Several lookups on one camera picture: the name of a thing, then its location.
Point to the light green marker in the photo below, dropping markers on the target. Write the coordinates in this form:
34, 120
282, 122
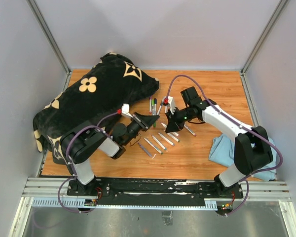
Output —
153, 106

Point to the pink cap marker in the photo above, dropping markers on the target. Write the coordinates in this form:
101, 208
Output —
173, 133

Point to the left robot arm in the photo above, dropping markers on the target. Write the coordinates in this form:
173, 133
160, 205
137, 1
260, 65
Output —
81, 142

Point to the slotted cable duct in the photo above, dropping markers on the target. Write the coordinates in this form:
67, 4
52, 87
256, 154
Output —
90, 203

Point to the purple marker grey body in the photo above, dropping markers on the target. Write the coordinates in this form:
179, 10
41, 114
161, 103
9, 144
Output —
145, 150

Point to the light blue marker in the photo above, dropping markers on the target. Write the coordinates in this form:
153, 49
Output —
159, 143

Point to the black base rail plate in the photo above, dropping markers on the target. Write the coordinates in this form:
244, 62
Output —
134, 191

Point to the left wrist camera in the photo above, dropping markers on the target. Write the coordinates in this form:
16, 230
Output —
125, 111

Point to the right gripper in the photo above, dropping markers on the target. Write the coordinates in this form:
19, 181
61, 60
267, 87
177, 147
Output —
173, 125

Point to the black floral plush blanket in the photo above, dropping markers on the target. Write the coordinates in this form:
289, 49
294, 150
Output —
114, 81

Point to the lavender cap marker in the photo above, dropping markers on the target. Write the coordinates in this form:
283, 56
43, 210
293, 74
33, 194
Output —
166, 139

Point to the green cap white marker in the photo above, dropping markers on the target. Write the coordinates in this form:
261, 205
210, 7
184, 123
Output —
173, 137

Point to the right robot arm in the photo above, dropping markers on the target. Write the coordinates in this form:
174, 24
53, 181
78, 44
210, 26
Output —
252, 148

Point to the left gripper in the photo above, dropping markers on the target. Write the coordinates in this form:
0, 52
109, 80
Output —
145, 120

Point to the magenta cap marker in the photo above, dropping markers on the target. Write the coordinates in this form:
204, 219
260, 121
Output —
189, 130

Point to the blue cap whiteboard marker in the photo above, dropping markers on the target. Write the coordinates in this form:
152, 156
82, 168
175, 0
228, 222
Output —
159, 109

